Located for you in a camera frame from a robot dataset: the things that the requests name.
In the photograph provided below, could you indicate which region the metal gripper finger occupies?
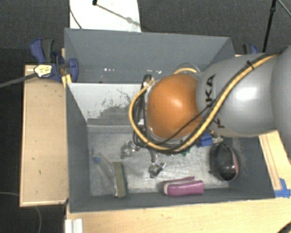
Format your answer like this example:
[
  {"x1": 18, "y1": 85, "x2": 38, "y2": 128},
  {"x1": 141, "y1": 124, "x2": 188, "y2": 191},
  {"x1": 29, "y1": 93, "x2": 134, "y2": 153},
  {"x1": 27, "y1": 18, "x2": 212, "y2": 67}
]
[
  {"x1": 148, "y1": 161, "x2": 167, "y2": 179},
  {"x1": 120, "y1": 139, "x2": 140, "y2": 160}
]

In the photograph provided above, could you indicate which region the olive green sponge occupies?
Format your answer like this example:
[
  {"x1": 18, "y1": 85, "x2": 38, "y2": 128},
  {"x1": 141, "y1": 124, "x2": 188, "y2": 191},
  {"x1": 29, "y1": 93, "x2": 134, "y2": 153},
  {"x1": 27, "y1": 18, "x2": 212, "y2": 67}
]
[{"x1": 112, "y1": 161, "x2": 129, "y2": 199}]

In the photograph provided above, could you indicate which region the clear plastic bottle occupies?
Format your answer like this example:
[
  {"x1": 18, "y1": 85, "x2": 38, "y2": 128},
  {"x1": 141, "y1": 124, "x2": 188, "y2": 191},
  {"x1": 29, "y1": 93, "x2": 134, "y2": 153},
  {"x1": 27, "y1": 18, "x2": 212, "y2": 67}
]
[{"x1": 90, "y1": 149, "x2": 118, "y2": 197}]

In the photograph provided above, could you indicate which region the black and pink oval object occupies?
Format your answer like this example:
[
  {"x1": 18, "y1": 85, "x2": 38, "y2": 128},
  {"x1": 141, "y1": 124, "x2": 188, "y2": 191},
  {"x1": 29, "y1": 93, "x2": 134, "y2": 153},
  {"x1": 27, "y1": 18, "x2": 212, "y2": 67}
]
[{"x1": 209, "y1": 142, "x2": 240, "y2": 182}]

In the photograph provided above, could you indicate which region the pale wood board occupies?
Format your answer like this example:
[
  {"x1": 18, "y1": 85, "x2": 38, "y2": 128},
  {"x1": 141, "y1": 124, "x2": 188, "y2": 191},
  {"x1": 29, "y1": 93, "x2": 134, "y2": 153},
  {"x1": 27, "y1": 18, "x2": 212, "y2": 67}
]
[{"x1": 19, "y1": 64, "x2": 70, "y2": 207}]

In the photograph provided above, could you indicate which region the grey metal bin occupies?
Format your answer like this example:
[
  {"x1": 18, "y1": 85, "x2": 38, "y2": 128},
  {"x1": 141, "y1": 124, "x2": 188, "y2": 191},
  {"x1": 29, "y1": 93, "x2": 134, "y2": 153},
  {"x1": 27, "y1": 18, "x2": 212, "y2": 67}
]
[{"x1": 64, "y1": 27, "x2": 276, "y2": 214}]

